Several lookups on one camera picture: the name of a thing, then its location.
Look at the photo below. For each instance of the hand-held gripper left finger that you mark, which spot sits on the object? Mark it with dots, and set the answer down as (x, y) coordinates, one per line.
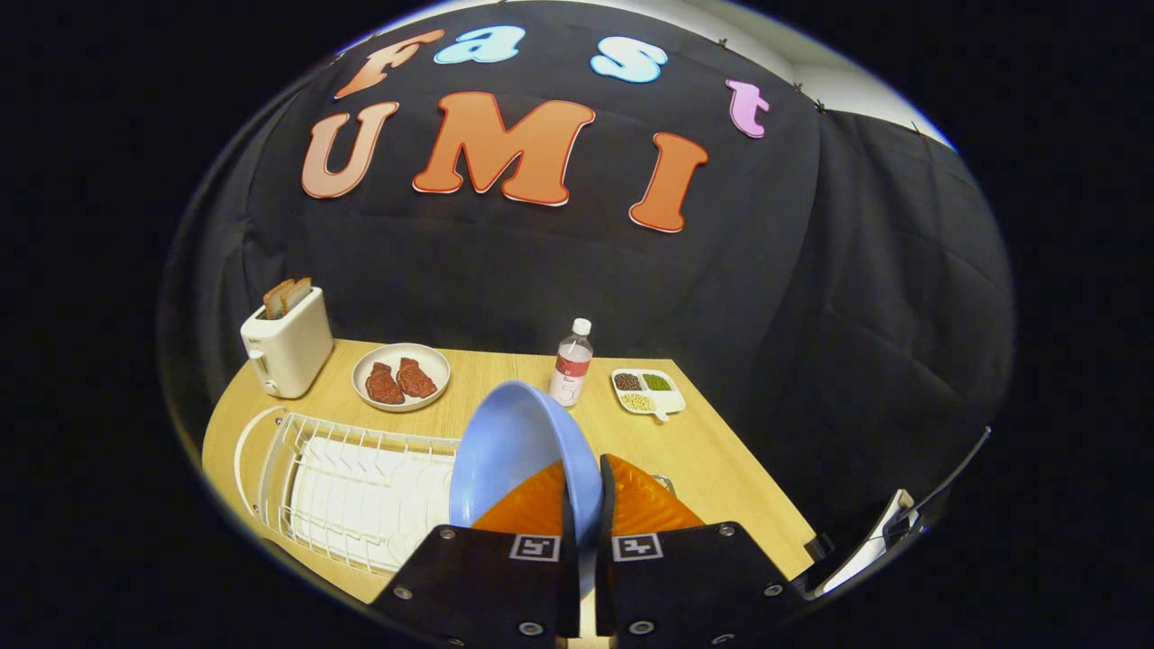
(570, 586)

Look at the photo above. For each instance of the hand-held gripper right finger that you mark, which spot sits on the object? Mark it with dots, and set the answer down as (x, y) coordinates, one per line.
(604, 586)

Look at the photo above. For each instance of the blue plate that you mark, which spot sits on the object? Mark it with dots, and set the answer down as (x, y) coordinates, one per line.
(514, 451)

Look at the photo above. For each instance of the white divided dish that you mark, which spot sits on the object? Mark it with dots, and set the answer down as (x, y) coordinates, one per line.
(672, 401)

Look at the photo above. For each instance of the beige round dish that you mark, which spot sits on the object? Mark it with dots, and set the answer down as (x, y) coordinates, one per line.
(401, 350)

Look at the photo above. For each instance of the pile of yellow beans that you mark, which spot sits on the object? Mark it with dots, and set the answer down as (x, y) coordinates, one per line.
(636, 402)

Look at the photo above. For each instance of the pile of dark beans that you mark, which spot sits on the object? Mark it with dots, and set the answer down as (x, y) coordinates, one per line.
(627, 381)

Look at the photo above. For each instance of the pile of green beans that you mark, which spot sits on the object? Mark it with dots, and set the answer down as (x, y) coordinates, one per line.
(657, 382)

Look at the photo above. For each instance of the clear bottle with red label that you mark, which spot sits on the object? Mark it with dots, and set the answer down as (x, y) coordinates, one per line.
(571, 365)

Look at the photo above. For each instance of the red meat piece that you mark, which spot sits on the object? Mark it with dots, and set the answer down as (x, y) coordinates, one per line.
(417, 379)
(384, 386)

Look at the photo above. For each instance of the white toaster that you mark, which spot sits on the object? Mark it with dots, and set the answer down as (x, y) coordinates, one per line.
(293, 347)

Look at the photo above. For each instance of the black backdrop cloth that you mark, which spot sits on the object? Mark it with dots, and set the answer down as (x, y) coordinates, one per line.
(811, 270)

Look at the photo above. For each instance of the brown toast slice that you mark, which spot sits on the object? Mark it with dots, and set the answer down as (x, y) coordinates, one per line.
(275, 300)
(299, 293)

